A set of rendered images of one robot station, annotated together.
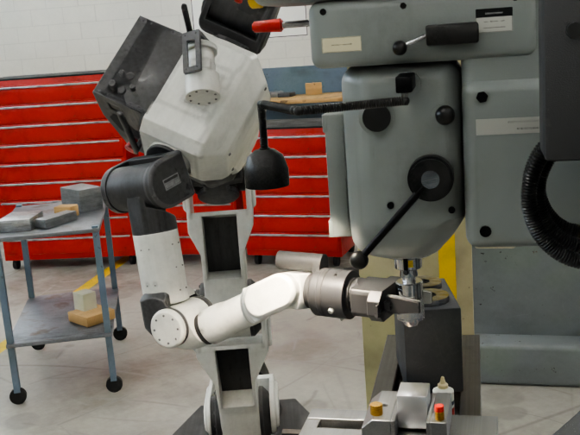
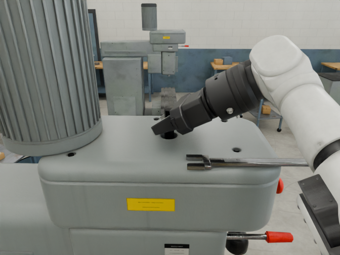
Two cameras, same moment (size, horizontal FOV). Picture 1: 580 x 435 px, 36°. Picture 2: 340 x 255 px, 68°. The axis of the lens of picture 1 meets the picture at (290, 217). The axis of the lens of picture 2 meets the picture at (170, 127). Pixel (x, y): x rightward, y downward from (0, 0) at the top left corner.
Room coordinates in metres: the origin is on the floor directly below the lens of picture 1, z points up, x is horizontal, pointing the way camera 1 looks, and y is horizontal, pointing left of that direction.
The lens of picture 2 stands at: (1.95, -0.29, 2.14)
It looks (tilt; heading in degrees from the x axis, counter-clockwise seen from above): 25 degrees down; 169
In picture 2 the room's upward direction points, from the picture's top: straight up
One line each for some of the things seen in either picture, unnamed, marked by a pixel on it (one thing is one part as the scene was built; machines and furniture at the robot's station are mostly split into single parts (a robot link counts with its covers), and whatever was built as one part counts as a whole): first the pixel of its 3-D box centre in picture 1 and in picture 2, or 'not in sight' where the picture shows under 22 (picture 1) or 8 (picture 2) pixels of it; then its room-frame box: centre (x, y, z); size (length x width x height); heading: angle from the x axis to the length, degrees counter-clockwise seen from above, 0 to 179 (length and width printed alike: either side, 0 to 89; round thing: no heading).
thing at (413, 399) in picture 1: (413, 405); not in sight; (1.45, -0.19, 1.03); 0.06 x 0.05 x 0.06; 165
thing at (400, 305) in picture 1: (402, 305); not in sight; (1.43, -0.18, 1.22); 0.06 x 0.02 x 0.03; 60
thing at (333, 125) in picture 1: (338, 174); not in sight; (1.48, -0.09, 1.44); 0.04 x 0.04 x 0.21; 78
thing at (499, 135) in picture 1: (524, 153); not in sight; (1.42, -0.39, 1.47); 0.24 x 0.19 x 0.26; 168
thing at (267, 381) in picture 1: (242, 406); not in sight; (2.28, 0.17, 0.68); 0.21 x 0.20 x 0.13; 0
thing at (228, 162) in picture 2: not in sight; (254, 162); (1.60, -0.07, 1.89); 0.24 x 0.04 x 0.01; 79
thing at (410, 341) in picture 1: (425, 330); not in sight; (1.85, -0.28, 1.02); 0.22 x 0.12 x 0.20; 178
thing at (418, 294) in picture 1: (410, 302); not in sight; (1.46, -0.20, 1.22); 0.05 x 0.05 x 0.06
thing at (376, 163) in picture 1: (406, 157); not in sight; (1.46, -0.20, 1.47); 0.21 x 0.19 x 0.32; 168
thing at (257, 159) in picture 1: (266, 167); (237, 238); (1.42, 0.03, 1.48); 0.07 x 0.07 x 0.06
